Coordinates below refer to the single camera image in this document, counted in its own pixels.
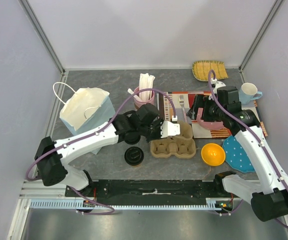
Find orange plastic bowl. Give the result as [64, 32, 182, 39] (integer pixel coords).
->
[201, 143, 226, 167]

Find yellow woven bamboo tray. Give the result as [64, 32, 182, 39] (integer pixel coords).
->
[192, 60, 228, 82]

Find pink handled fork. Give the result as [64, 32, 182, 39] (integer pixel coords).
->
[179, 94, 188, 123]

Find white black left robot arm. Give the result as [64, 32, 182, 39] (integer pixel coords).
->
[36, 103, 167, 197]

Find slotted grey cable duct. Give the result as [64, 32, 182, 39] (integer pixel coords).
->
[30, 198, 222, 211]

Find pink polka dot plate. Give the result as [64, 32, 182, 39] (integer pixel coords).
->
[196, 108, 225, 131]

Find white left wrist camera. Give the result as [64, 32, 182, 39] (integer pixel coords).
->
[160, 116, 180, 139]

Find brown cardboard cup carrier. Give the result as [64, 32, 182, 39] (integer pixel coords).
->
[173, 121, 193, 140]
[150, 137, 196, 159]

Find light blue paper bag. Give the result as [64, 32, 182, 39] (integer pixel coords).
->
[53, 81, 116, 155]

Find light blue mug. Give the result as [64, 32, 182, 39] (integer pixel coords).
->
[238, 82, 262, 105]

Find blue polka dot plate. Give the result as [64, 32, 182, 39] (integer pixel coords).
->
[222, 136, 255, 173]

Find white wrapped straws bundle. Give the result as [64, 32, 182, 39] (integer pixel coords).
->
[139, 73, 155, 101]

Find black cup lid stack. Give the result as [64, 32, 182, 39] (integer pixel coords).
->
[124, 133, 141, 145]

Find colourful patchwork placemat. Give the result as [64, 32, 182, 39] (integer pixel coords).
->
[156, 91, 268, 139]

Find pink tin straw holder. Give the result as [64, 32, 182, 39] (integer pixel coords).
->
[133, 92, 155, 110]

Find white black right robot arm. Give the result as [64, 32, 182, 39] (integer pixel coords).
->
[187, 86, 288, 222]

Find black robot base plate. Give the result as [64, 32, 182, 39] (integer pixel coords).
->
[65, 179, 244, 206]

